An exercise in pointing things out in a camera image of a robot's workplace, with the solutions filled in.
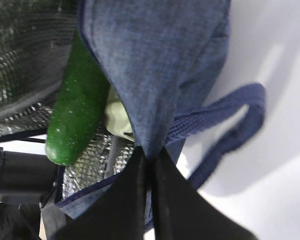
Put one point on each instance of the glass container with green lid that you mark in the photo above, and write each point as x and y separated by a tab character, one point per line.
117	121

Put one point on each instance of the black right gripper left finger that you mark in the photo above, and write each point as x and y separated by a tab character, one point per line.
120	213

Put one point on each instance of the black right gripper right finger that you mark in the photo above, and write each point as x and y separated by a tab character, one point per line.
179	211

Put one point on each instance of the navy blue lunch bag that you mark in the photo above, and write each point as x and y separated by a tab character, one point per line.
162	57

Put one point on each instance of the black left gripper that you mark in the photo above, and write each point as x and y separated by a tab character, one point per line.
27	179

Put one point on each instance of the green cucumber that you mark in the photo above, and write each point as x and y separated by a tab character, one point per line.
79	107

